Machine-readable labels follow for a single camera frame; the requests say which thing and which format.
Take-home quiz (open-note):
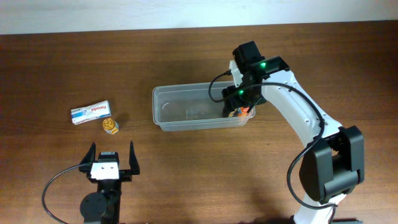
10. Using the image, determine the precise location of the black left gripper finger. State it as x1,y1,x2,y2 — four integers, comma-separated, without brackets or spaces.
78,142,96,172
129,141,140,175

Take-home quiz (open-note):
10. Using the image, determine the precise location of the orange tube white cap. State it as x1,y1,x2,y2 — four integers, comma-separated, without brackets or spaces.
236,107,251,117

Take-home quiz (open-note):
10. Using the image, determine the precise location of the clear plastic container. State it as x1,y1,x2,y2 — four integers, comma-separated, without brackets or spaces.
152,83,256,131

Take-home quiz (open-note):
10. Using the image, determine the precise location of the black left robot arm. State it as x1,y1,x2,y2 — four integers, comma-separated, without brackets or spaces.
79,142,140,223

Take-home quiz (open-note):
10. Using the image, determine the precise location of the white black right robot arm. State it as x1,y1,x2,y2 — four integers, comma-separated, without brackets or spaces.
220,41,365,223

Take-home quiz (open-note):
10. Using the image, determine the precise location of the gold-lidded balm jar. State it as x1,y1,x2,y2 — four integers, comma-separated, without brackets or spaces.
102,118,119,134

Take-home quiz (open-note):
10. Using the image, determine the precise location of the white Panadol medicine box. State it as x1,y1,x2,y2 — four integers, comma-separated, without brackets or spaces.
71,100,111,125

